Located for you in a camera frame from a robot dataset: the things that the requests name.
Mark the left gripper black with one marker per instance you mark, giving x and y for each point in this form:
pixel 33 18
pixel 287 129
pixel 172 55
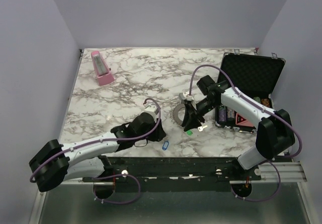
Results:
pixel 159 133

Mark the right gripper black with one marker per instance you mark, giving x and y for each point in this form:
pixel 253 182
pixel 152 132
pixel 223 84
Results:
pixel 190 119

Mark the metal disc with key rings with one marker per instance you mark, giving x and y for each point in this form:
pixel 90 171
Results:
pixel 178 114

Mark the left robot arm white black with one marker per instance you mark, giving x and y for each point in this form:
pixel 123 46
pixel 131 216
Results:
pixel 85 151

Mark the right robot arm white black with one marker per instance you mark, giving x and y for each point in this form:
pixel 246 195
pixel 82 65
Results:
pixel 274 132

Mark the purple poker chip stack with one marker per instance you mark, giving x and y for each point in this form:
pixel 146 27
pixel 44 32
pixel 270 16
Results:
pixel 221 114

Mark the grey poker chip stack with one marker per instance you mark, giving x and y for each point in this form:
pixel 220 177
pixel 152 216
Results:
pixel 230 115

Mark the pink warning card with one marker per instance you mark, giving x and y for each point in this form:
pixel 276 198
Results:
pixel 241 121

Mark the green poker chip stack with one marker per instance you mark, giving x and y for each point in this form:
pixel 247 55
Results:
pixel 257 99

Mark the orange poker chip stack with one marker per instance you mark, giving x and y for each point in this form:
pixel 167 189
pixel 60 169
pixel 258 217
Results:
pixel 265 102

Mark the black foam-lined case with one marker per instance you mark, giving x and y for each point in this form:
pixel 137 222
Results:
pixel 255 76

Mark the pink metronome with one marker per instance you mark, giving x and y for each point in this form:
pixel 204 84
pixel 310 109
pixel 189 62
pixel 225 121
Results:
pixel 102 71

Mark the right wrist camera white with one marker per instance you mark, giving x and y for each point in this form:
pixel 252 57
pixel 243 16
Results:
pixel 185 96

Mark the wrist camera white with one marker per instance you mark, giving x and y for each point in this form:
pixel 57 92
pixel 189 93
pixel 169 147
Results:
pixel 152 110
pixel 185 96

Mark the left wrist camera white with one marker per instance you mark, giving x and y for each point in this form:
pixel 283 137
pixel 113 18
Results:
pixel 152 110

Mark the black mounting base plate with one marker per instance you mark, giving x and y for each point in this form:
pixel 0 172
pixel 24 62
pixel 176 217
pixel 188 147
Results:
pixel 162 174

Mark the aluminium rail frame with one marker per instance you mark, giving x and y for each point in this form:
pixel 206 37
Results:
pixel 279 171

